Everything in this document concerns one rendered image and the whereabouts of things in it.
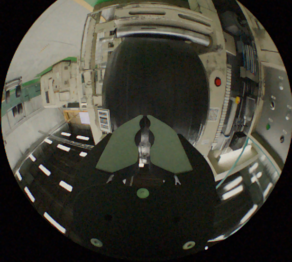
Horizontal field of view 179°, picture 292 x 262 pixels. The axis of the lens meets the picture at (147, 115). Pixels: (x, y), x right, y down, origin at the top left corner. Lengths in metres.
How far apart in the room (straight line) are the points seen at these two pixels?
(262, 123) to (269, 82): 0.19
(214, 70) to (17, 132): 11.77
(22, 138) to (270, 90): 12.25
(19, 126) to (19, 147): 1.90
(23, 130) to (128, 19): 11.60
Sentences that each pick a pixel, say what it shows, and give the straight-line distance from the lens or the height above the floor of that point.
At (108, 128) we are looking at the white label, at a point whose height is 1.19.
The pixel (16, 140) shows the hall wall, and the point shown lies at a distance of 11.61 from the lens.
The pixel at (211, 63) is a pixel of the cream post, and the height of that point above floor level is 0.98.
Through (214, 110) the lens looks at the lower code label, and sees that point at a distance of 0.53.
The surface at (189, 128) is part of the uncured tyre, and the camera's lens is 0.25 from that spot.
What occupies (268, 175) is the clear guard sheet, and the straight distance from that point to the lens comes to 0.58.
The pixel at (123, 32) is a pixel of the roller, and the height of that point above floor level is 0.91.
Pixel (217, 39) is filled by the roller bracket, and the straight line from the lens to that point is 0.41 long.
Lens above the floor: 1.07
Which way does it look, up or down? 22 degrees up
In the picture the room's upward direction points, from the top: 179 degrees counter-clockwise
